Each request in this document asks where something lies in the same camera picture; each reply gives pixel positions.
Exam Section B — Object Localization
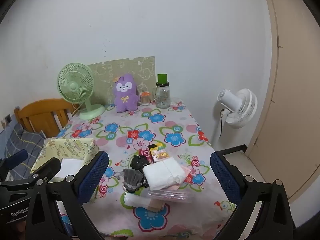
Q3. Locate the clear zip bag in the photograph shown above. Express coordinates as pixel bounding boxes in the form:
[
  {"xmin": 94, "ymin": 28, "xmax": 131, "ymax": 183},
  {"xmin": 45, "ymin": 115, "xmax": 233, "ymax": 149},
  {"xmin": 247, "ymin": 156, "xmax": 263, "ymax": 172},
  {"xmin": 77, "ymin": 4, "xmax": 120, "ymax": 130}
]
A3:
[{"xmin": 147, "ymin": 189, "xmax": 193, "ymax": 203}]

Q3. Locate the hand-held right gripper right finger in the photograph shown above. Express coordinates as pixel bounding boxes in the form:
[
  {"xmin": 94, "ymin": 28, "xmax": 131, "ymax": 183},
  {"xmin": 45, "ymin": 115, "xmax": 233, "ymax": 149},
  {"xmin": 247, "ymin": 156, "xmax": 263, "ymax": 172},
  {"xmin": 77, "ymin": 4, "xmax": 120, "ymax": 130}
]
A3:
[{"xmin": 209, "ymin": 151, "xmax": 294, "ymax": 240}]

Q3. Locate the white plastic bag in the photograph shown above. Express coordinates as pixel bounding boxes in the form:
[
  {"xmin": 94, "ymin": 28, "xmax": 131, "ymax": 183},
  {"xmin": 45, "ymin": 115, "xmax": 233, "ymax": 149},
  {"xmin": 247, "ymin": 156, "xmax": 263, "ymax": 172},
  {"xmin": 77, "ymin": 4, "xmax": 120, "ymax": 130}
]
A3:
[{"xmin": 124, "ymin": 192, "xmax": 153, "ymax": 208}]

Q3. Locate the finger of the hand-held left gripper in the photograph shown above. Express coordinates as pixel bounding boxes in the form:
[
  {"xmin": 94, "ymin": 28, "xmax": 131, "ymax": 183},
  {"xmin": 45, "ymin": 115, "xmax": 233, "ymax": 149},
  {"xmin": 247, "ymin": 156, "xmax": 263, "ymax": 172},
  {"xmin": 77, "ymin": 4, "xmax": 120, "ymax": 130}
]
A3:
[
  {"xmin": 0, "ymin": 157, "xmax": 62, "ymax": 188},
  {"xmin": 0, "ymin": 149, "xmax": 28, "ymax": 182}
]

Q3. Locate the beige door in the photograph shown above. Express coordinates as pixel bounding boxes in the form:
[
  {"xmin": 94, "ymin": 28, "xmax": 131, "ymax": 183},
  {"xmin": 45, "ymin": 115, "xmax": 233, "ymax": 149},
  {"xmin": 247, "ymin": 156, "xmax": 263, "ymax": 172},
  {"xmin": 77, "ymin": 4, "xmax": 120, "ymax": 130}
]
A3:
[{"xmin": 246, "ymin": 0, "xmax": 320, "ymax": 203}]

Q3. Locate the glass jar green lid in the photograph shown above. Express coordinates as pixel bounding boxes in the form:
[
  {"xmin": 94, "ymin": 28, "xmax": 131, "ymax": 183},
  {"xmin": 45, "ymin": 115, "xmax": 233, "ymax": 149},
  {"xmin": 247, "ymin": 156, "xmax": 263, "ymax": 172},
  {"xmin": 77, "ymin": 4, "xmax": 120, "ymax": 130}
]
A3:
[{"xmin": 152, "ymin": 73, "xmax": 172, "ymax": 109}]

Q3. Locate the white cloth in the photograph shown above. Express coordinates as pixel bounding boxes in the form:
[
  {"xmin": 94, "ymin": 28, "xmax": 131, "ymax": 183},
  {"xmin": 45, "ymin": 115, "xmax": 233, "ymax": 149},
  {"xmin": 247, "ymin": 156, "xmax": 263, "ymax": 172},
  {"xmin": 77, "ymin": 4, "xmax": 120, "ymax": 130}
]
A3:
[{"xmin": 142, "ymin": 157, "xmax": 187, "ymax": 190}]

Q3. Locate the yellow fabric storage box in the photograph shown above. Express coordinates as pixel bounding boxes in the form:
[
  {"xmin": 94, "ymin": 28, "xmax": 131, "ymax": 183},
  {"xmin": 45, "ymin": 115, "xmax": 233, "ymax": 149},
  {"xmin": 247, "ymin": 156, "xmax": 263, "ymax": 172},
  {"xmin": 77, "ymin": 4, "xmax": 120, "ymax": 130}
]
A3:
[{"xmin": 30, "ymin": 138, "xmax": 97, "ymax": 180}]

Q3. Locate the pink cloth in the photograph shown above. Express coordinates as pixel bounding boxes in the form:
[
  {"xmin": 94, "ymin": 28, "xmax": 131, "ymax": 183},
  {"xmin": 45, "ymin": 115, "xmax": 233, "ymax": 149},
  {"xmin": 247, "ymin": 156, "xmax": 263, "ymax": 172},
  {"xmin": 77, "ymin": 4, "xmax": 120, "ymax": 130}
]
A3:
[{"xmin": 172, "ymin": 165, "xmax": 192, "ymax": 193}]

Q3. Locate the wooden chair back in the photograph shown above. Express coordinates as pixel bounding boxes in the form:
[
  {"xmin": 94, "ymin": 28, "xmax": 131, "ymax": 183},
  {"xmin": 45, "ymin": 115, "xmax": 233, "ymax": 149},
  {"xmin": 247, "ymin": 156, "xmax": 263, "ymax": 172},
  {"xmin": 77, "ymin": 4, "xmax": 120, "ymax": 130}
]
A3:
[{"xmin": 14, "ymin": 98, "xmax": 80, "ymax": 139}]

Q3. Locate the green desk fan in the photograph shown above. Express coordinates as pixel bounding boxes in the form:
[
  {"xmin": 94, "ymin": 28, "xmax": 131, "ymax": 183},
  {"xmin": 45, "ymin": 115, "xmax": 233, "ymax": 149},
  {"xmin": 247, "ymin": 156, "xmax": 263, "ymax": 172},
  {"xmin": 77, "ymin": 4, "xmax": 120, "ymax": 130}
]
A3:
[{"xmin": 56, "ymin": 63, "xmax": 105, "ymax": 120}]

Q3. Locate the small container orange lid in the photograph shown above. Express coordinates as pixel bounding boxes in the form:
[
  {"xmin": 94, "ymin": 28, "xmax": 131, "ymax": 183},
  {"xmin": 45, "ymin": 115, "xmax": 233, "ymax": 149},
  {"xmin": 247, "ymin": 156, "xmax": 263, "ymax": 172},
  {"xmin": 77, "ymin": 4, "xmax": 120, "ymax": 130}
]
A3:
[{"xmin": 140, "ymin": 90, "xmax": 150, "ymax": 106}]

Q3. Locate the white floor fan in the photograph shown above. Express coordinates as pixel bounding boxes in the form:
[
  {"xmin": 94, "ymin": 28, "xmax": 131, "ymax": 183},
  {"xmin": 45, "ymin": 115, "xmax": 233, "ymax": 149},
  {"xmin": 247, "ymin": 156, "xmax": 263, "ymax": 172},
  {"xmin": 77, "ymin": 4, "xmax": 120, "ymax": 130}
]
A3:
[{"xmin": 212, "ymin": 88, "xmax": 258, "ymax": 145}]

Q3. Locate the black sock bundle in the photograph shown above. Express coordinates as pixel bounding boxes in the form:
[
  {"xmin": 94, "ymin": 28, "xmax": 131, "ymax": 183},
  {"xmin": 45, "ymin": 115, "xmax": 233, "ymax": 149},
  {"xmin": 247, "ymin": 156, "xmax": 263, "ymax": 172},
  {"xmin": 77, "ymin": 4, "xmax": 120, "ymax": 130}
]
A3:
[{"xmin": 129, "ymin": 154, "xmax": 151, "ymax": 188}]

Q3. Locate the colourful printed packet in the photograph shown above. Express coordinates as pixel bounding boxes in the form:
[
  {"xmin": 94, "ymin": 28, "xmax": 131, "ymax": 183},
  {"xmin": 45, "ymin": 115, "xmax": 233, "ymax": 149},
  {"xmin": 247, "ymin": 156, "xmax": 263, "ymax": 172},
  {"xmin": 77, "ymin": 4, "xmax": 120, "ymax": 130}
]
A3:
[{"xmin": 138, "ymin": 149, "xmax": 153, "ymax": 163}]

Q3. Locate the cartoon print packet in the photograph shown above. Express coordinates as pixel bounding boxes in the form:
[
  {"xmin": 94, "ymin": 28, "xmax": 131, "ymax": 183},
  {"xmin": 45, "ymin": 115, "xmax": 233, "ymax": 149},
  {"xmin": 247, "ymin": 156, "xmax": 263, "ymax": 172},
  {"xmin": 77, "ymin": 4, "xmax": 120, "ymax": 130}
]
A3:
[{"xmin": 147, "ymin": 142, "xmax": 171, "ymax": 162}]

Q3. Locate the white fan cable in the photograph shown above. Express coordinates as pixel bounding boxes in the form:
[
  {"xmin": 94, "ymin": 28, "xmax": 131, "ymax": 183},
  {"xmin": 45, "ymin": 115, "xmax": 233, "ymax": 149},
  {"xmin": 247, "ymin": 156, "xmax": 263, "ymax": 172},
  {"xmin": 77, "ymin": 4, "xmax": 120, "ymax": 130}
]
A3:
[{"xmin": 72, "ymin": 102, "xmax": 83, "ymax": 117}]

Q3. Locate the purple plush toy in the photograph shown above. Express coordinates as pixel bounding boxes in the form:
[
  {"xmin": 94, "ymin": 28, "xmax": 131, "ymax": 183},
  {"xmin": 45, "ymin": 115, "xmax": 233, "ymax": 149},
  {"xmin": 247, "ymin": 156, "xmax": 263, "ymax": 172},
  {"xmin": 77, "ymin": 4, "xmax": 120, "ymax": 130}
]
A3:
[{"xmin": 112, "ymin": 74, "xmax": 141, "ymax": 113}]

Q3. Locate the grey plaid pillow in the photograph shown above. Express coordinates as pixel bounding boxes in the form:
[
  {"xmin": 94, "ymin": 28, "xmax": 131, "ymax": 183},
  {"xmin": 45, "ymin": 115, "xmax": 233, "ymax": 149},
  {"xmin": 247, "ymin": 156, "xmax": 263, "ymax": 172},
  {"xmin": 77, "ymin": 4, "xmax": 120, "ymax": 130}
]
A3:
[{"xmin": 5, "ymin": 124, "xmax": 47, "ymax": 180}]

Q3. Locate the patterned beige board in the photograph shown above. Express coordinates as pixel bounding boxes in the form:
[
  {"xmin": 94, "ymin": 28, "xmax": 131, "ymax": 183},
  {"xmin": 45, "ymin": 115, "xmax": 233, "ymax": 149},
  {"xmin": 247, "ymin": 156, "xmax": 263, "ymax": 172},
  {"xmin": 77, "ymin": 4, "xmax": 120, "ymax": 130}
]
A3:
[{"xmin": 87, "ymin": 56, "xmax": 156, "ymax": 105}]

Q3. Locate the grey glove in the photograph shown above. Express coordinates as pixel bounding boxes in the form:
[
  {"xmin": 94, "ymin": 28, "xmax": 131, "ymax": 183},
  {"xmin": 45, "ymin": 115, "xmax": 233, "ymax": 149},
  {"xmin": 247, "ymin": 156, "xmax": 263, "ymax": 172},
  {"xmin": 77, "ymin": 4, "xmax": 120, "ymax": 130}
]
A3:
[{"xmin": 122, "ymin": 168, "xmax": 143, "ymax": 193}]

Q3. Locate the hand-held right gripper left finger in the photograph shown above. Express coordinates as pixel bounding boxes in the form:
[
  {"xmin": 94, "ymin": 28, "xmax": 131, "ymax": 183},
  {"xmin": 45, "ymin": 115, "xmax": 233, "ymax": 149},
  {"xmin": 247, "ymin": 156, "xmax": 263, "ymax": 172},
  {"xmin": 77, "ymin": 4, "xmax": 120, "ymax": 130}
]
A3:
[{"xmin": 25, "ymin": 151, "xmax": 109, "ymax": 240}]

